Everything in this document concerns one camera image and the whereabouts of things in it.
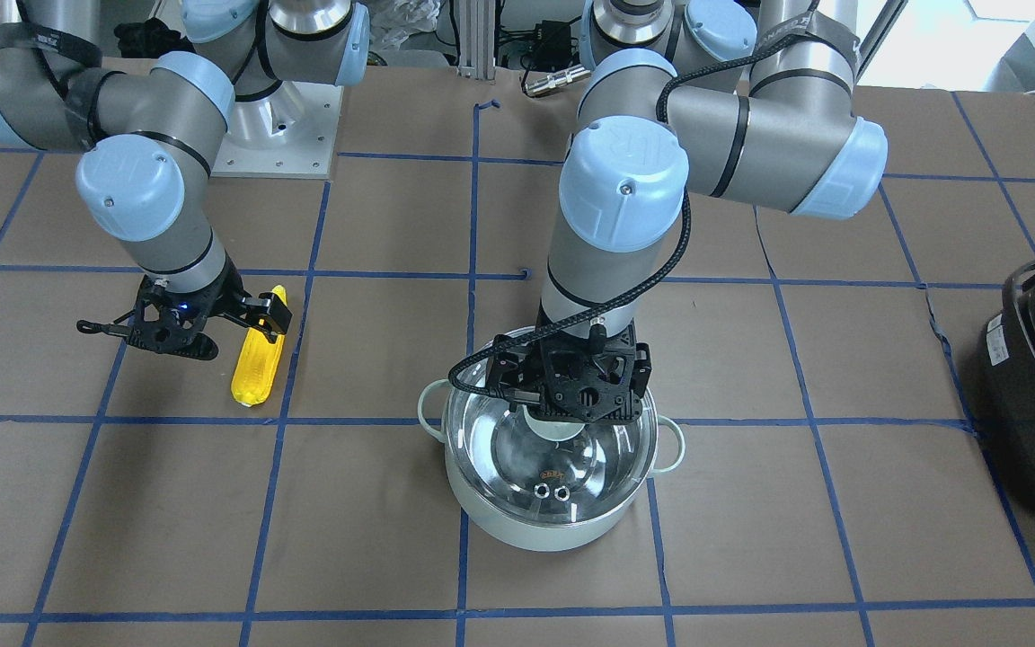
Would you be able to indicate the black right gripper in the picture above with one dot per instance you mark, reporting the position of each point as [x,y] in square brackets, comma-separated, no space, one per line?
[215,294]

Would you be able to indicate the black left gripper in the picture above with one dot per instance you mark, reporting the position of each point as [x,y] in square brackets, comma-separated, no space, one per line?
[642,362]

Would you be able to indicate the yellow corn cob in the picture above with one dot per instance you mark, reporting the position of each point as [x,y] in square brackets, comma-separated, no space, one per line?
[256,368]

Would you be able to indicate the glass pot lid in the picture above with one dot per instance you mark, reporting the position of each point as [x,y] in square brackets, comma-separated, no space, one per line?
[543,493]

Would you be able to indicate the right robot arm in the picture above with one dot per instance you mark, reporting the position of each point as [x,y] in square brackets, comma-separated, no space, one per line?
[148,143]

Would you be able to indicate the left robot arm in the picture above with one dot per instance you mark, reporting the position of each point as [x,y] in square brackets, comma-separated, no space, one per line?
[693,98]

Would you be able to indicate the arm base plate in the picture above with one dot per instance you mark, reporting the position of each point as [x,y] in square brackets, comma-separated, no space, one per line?
[289,134]

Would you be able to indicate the aluminium frame post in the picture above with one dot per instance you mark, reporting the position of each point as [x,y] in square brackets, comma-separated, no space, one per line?
[477,24]

